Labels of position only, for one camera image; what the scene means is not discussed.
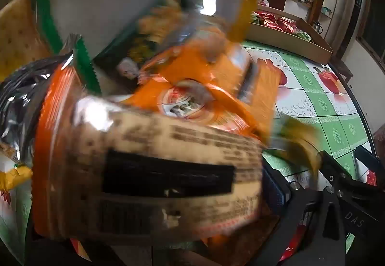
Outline tall white black appliance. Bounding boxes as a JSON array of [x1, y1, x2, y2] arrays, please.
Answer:
[[340, 0, 369, 59]]

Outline yellow cracker packet green ends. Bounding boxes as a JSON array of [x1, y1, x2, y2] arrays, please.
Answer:
[[0, 0, 61, 74]]

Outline dark silver foil packet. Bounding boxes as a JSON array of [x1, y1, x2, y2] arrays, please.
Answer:
[[0, 56, 76, 161]]

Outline wooden stool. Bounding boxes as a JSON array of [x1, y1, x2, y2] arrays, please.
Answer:
[[331, 56, 354, 83]]

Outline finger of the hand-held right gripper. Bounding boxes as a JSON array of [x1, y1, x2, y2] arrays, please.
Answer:
[[318, 150, 352, 191]]

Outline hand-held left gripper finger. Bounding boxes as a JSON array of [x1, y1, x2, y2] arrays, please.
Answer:
[[259, 164, 351, 266]]

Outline green edged snack packet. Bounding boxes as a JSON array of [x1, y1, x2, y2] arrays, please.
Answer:
[[58, 33, 103, 95]]

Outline fruit print tablecloth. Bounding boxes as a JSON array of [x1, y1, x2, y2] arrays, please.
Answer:
[[0, 39, 379, 266]]

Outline orange snack packet round logo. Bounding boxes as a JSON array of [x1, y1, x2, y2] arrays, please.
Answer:
[[132, 25, 280, 140]]

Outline pile of red green packets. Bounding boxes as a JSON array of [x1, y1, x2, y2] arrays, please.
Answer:
[[251, 10, 312, 41]]

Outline orange snack packet black stripe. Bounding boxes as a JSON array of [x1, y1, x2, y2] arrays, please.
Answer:
[[32, 64, 265, 242]]

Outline cardboard tray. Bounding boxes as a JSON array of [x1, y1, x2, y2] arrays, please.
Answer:
[[245, 0, 334, 63]]

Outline yellow snack packet green edge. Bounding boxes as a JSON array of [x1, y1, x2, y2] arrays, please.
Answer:
[[271, 117, 322, 176]]

